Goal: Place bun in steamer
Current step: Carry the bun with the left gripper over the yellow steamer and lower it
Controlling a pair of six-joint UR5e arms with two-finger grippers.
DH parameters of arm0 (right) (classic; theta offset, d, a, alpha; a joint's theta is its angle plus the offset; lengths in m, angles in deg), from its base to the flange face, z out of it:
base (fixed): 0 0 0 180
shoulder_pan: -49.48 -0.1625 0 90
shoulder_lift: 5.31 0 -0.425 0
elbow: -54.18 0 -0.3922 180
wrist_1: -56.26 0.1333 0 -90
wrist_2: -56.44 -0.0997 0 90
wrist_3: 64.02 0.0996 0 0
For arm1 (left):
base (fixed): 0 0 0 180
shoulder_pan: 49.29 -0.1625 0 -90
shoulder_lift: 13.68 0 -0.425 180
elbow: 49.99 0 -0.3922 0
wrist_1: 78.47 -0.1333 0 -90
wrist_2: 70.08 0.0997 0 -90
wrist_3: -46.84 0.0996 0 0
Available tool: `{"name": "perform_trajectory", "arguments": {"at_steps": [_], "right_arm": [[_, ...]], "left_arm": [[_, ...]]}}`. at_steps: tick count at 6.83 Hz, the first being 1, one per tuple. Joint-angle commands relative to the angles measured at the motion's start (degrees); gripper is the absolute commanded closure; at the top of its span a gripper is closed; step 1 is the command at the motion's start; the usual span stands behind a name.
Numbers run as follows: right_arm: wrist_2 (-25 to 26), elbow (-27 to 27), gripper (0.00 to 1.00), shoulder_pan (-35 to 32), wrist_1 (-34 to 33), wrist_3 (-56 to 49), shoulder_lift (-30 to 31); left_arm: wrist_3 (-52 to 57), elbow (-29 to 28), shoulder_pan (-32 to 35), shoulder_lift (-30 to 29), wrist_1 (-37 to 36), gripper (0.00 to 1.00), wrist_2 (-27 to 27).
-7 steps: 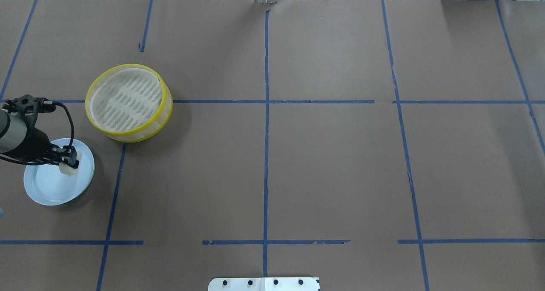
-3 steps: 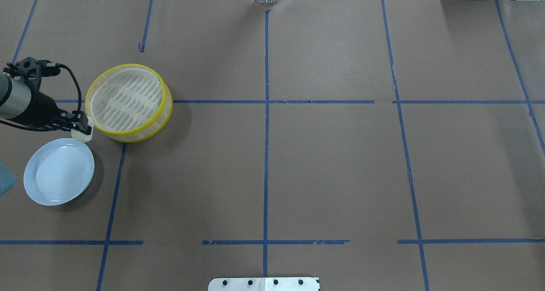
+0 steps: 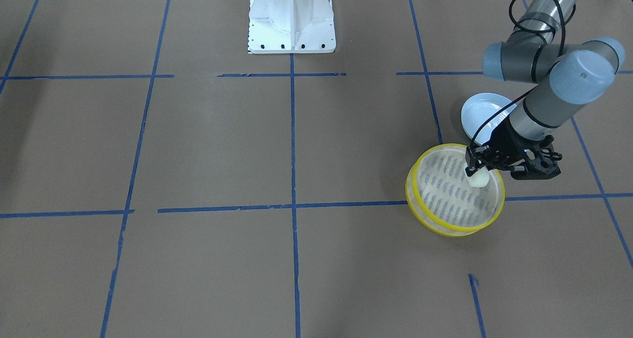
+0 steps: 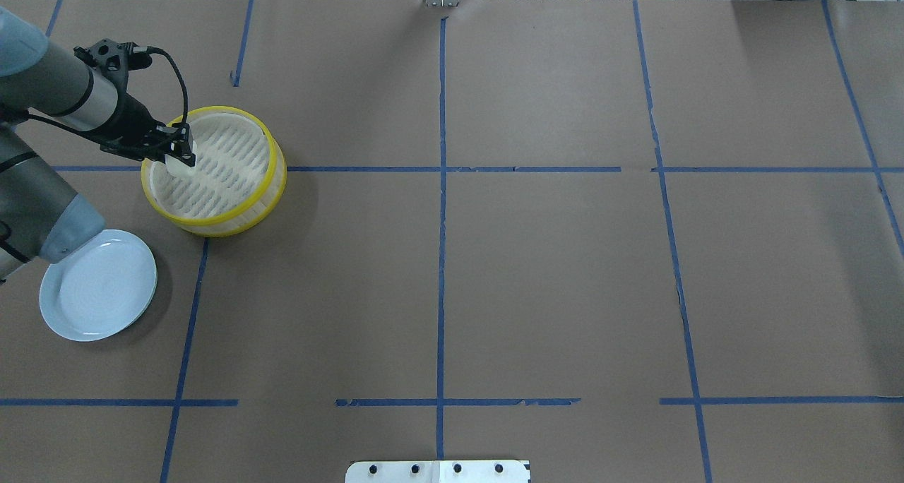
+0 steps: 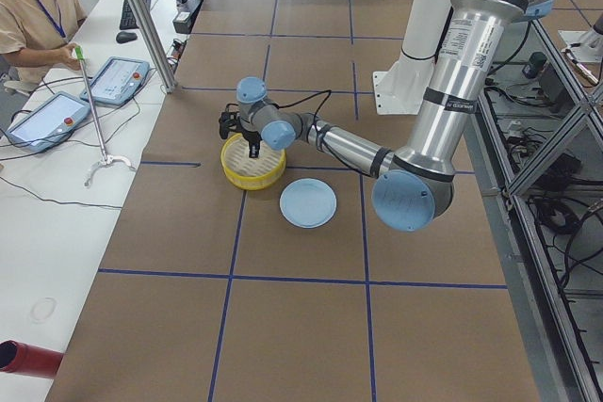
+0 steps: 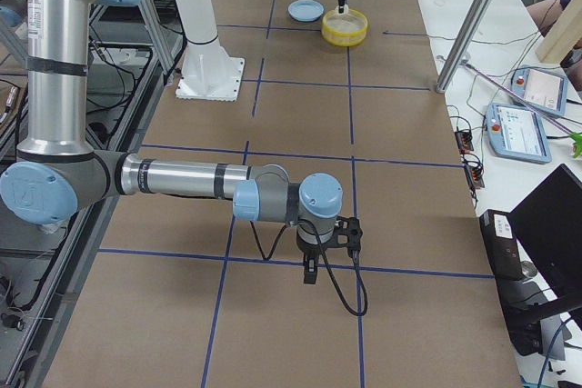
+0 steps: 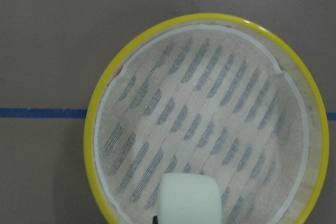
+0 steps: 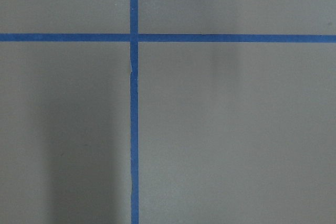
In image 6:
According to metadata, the yellow bamboo steamer basket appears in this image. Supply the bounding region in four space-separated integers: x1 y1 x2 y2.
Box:
321 5 368 47

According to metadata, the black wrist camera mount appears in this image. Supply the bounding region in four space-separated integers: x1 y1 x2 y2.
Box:
327 216 363 257

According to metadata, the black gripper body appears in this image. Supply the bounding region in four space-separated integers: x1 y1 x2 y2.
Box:
296 240 326 263

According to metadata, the blue teach pendant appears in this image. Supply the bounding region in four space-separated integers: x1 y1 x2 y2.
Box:
486 103 552 164
510 65 567 116

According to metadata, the near blue teach pendant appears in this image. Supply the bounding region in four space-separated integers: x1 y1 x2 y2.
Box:
486 103 552 164

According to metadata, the wooden post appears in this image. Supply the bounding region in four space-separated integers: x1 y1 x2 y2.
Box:
536 0 582 64

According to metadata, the orange electronics board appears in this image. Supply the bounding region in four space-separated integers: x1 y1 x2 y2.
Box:
464 161 485 190
455 129 474 154

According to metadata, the near orange electronics board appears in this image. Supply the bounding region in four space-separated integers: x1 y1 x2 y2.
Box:
464 161 485 190

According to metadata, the black computer box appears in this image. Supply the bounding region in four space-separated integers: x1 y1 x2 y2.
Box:
479 209 527 281

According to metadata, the aluminium frame post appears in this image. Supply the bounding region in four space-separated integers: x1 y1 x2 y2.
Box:
436 0 492 94

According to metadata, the white steamed bun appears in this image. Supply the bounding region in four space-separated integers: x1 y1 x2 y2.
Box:
336 5 349 15

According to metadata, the light blue plate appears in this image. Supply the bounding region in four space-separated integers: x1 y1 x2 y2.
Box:
287 0 325 23

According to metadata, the far blue teach pendant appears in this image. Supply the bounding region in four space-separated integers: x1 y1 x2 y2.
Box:
510 65 567 116

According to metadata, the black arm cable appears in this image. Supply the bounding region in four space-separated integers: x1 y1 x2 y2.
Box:
248 218 367 316

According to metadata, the far orange electronics board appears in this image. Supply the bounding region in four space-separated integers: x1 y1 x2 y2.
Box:
455 129 474 154

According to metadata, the black monitor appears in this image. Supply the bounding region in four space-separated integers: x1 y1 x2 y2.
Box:
507 163 582 303

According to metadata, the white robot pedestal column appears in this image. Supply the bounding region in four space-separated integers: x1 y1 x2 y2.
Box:
176 0 245 102

